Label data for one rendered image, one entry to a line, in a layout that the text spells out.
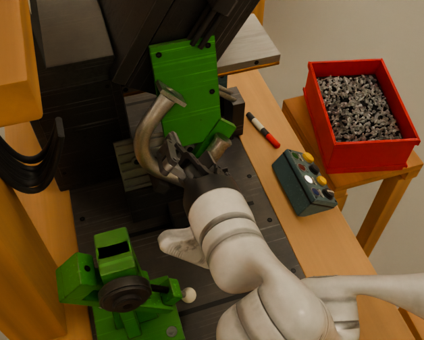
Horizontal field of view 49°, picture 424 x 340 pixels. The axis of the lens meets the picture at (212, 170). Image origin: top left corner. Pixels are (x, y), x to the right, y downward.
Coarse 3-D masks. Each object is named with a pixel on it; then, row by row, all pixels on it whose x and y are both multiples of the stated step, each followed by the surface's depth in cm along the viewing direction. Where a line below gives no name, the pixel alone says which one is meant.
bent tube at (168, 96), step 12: (156, 84) 81; (168, 96) 79; (180, 96) 82; (156, 108) 81; (168, 108) 81; (144, 120) 82; (156, 120) 82; (144, 132) 82; (144, 144) 84; (144, 156) 85; (144, 168) 87; (156, 168) 88; (168, 180) 90
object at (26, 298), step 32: (0, 192) 65; (0, 224) 61; (32, 224) 80; (0, 256) 62; (32, 256) 74; (0, 288) 68; (32, 288) 71; (0, 320) 75; (32, 320) 78; (64, 320) 87
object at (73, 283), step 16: (80, 256) 68; (64, 272) 68; (80, 272) 66; (96, 272) 69; (144, 272) 77; (64, 288) 67; (80, 288) 65; (96, 288) 69; (160, 288) 79; (176, 288) 81; (80, 304) 69; (96, 304) 70; (144, 304) 77; (160, 304) 80
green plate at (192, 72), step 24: (168, 48) 78; (192, 48) 80; (168, 72) 81; (192, 72) 82; (216, 72) 84; (192, 96) 85; (216, 96) 87; (168, 120) 86; (192, 120) 88; (216, 120) 90
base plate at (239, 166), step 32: (128, 96) 124; (160, 128) 117; (224, 160) 111; (96, 192) 105; (256, 192) 105; (96, 224) 100; (128, 224) 100; (160, 224) 100; (96, 256) 95; (160, 256) 95; (288, 256) 95; (192, 288) 91; (192, 320) 87
